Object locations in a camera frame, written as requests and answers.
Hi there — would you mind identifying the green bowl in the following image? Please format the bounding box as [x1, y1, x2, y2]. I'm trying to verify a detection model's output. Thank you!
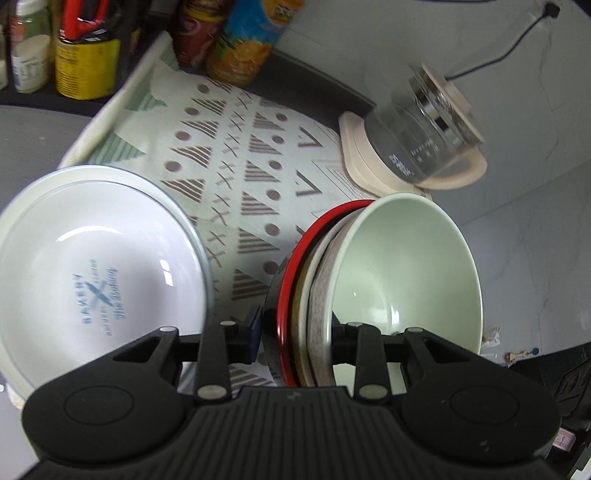
[308, 193, 483, 386]
[290, 212, 356, 387]

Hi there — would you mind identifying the orange juice bottle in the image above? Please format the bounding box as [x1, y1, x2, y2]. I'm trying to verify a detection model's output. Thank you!
[206, 0, 304, 87]

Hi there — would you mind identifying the red drink can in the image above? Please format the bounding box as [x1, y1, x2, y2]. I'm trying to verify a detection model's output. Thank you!
[174, 0, 233, 71]

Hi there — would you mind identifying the green bowl front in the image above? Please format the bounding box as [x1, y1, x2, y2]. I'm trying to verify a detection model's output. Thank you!
[308, 193, 483, 386]

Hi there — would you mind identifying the white plate blue fish drawing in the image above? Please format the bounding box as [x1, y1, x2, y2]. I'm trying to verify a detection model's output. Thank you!
[0, 164, 215, 411]

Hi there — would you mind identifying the right black power cable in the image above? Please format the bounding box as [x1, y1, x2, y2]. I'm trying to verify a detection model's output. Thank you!
[443, 0, 562, 80]

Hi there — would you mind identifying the white bakery plate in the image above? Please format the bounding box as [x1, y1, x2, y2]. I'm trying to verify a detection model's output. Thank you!
[0, 179, 209, 388]

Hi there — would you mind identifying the cream kettle base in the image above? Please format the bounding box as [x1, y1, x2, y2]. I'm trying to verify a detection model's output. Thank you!
[339, 112, 432, 200]

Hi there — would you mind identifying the white cap seasoning jar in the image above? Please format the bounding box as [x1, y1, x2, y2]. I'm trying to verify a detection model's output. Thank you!
[9, 0, 51, 94]

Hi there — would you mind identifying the glass electric kettle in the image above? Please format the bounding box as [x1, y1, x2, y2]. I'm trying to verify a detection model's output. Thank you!
[363, 64, 488, 190]

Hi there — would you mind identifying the patterned fringed table cloth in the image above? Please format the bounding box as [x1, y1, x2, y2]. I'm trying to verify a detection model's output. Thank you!
[61, 33, 367, 321]

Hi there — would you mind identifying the red and black bowl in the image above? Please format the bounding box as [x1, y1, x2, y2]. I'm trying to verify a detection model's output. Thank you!
[262, 199, 372, 387]

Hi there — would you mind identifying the soy sauce bottle yellow label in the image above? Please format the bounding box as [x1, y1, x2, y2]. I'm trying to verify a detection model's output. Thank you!
[55, 1, 122, 100]

